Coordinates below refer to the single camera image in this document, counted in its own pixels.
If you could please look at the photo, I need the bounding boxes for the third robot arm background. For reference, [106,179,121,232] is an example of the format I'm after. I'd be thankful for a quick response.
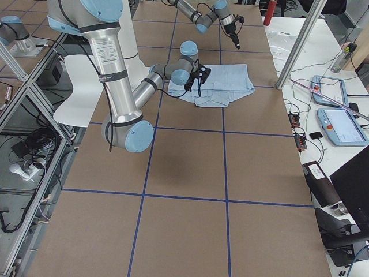
[1,16,30,46]

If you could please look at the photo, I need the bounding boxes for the green capped bottle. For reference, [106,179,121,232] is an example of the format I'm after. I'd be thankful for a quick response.
[330,42,357,73]

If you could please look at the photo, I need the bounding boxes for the white power strip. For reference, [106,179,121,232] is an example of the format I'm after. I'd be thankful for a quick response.
[9,161,46,182]

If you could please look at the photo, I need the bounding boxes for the black monitor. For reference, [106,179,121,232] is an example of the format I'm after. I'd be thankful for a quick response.
[330,147,368,230]

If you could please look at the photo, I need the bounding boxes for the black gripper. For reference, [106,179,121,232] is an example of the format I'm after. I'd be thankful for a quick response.
[184,65,211,97]
[224,16,244,50]

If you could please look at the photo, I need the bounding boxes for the upper teach pendant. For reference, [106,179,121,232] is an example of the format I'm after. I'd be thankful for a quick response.
[311,75,348,106]

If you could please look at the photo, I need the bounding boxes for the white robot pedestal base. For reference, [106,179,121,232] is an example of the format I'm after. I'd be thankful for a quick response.
[118,0,149,90]

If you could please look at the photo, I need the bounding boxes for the orange electronics board upper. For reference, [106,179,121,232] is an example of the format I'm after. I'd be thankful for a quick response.
[288,113,300,128]

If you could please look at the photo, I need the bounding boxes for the white plastic chair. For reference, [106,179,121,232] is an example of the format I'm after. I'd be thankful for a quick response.
[53,54,103,127]

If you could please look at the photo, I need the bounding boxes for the teach pendant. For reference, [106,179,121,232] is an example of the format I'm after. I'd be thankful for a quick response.
[317,108,368,147]
[311,75,348,106]

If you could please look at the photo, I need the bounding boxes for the black box on floor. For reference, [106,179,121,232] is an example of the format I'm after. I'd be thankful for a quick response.
[51,63,63,84]

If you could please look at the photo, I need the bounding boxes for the red fire extinguisher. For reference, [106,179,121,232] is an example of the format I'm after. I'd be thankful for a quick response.
[263,0,277,26]

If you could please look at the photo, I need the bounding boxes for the aluminium frame post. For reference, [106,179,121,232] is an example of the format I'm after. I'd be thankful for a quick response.
[276,0,327,90]

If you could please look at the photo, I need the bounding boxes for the orange electronics board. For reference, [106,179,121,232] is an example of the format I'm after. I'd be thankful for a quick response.
[294,133,307,152]
[288,113,300,128]

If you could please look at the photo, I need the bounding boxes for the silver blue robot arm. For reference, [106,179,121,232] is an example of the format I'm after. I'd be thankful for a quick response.
[162,0,244,50]
[47,1,210,152]

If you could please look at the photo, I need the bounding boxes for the orange electronics board lower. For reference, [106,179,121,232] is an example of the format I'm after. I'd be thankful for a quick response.
[294,133,307,152]

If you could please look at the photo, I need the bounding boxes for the lower teach pendant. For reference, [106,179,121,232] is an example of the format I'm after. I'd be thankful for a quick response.
[317,108,368,147]

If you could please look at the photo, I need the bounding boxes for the light blue button-up shirt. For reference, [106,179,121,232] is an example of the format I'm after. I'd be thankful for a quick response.
[167,64,255,107]

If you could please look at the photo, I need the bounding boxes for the small black pad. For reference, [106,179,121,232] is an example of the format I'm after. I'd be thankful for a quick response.
[309,132,323,140]

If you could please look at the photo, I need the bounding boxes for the black power adapter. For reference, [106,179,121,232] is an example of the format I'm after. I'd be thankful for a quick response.
[11,141,29,158]

